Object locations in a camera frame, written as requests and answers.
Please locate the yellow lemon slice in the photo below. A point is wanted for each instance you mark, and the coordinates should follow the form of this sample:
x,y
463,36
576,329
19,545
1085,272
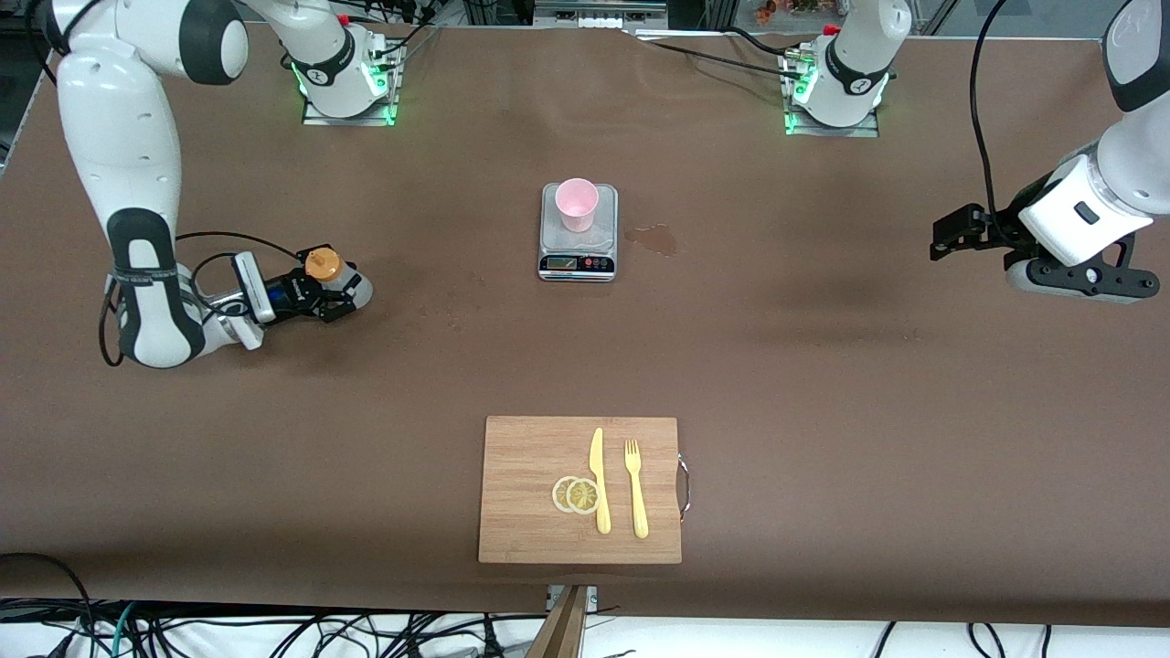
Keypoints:
x,y
558,493
582,496

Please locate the wooden cutting board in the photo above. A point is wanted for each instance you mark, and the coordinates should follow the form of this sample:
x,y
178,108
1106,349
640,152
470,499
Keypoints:
x,y
521,457

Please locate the brown table cover sheet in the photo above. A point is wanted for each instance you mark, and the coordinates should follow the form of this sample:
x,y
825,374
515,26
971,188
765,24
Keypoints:
x,y
274,411

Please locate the silver metal bracket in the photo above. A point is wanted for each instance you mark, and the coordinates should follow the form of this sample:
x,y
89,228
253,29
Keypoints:
x,y
592,599

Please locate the pink plastic cup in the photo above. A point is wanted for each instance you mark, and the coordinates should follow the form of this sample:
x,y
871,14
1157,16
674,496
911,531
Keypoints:
x,y
578,201

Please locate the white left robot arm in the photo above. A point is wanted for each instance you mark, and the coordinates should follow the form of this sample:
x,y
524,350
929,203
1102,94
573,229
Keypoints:
x,y
859,55

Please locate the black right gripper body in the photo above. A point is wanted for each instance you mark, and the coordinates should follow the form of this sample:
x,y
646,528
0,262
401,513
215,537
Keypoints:
x,y
294,292

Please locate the wooden post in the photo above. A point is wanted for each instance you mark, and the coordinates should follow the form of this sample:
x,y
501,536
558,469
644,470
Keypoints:
x,y
562,631

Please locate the yellow plastic knife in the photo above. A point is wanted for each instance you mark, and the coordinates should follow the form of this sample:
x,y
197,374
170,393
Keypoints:
x,y
597,461

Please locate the brown sauce puddle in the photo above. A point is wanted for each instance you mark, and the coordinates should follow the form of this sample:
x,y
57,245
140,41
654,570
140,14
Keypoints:
x,y
660,240

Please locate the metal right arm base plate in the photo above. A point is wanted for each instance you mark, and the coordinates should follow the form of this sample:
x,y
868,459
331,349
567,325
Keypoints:
x,y
347,121

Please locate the colourful toy food pile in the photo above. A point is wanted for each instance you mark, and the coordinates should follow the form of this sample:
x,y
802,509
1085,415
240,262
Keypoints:
x,y
786,9

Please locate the translucent sauce bottle orange cap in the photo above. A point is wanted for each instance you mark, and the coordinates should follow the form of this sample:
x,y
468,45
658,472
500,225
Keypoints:
x,y
323,265

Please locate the yellow plastic fork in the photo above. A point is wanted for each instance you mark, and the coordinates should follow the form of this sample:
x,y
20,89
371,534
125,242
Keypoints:
x,y
639,503

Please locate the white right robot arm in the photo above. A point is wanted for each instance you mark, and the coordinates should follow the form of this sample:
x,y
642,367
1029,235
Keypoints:
x,y
119,137

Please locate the white power strip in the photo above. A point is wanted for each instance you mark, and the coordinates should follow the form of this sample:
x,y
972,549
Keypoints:
x,y
599,20

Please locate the silver digital kitchen scale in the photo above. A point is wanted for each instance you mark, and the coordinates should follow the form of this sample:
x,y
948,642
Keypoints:
x,y
603,242

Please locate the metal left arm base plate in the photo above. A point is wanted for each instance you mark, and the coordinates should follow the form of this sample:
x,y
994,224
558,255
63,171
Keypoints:
x,y
836,132

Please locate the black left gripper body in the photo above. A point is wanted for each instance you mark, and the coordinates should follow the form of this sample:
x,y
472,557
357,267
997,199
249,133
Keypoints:
x,y
1003,224

